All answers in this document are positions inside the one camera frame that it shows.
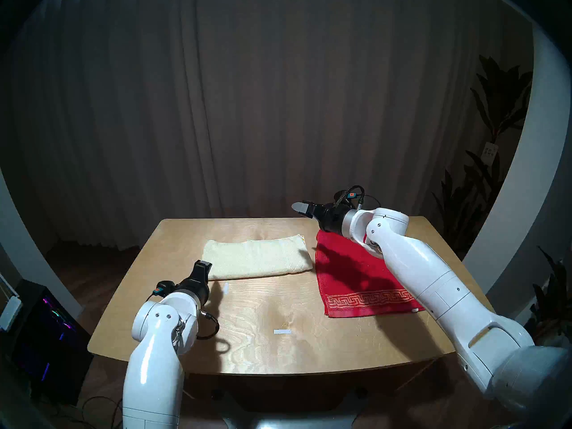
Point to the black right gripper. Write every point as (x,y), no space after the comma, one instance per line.
(330,217)

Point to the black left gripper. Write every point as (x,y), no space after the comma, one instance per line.
(199,288)

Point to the cream dotted towel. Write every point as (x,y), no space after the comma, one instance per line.
(254,258)

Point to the red towel with gold border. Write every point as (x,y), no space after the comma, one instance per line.
(348,276)

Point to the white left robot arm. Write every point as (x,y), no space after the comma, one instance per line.
(152,365)

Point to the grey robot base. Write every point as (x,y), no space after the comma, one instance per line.
(286,421)

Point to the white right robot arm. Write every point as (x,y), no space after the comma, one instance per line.
(424,271)

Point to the grey-brown pleated curtain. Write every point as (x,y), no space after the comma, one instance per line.
(268,97)

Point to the black computer with RGB lights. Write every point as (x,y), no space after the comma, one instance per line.
(44,334)

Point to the white curved arch pillar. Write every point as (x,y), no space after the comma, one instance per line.
(22,254)
(536,164)

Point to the white plant label tag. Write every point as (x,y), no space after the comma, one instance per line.
(489,152)

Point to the tall dark leafy plant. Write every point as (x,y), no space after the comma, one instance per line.
(500,93)

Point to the small dark potted plant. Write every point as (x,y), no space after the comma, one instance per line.
(556,298)

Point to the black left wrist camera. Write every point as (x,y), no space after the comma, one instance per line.
(161,289)

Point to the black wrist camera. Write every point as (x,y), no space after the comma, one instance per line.
(161,289)
(352,195)

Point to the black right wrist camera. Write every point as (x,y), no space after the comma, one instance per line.
(352,195)

